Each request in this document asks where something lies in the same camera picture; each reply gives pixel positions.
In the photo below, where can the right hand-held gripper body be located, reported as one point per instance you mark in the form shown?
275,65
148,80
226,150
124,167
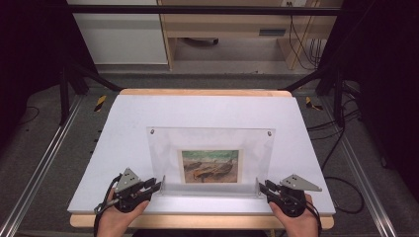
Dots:
293,199

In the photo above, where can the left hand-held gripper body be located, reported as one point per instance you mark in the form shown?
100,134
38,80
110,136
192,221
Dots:
126,184

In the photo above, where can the clear acrylic photo frame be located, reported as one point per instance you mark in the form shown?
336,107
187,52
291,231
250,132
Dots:
210,140

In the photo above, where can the person's right hand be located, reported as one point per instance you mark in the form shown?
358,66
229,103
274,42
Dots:
301,227

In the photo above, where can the person's left hand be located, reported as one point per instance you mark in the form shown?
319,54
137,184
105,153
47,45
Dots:
113,222

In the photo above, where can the wooden table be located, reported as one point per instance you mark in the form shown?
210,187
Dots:
197,221

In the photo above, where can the painting print photo card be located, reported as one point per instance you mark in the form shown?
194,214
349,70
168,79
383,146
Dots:
210,166

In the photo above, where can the yellow clamp left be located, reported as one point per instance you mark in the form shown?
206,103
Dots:
100,103

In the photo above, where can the yellow clamp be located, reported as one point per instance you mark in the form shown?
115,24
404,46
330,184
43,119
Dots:
309,103
100,103

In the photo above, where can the white table mat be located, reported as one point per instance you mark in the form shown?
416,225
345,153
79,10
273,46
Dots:
204,112

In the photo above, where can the yellow clamp right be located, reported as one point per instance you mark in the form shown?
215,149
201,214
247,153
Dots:
309,103

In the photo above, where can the black metal stand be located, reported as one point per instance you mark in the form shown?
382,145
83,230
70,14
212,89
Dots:
337,95
65,95

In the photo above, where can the white cabinet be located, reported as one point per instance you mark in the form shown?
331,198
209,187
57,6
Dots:
122,36

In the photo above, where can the black curtain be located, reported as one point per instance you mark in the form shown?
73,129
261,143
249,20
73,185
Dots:
29,49
388,82

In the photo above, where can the grey desk label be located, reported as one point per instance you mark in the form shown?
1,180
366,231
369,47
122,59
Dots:
272,32

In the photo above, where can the light wooden desk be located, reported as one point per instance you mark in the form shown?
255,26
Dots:
224,24

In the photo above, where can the aluminium floor rail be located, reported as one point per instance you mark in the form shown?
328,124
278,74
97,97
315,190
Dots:
362,177
42,164

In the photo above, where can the black horizontal frame bar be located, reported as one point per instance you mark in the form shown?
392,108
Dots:
197,10

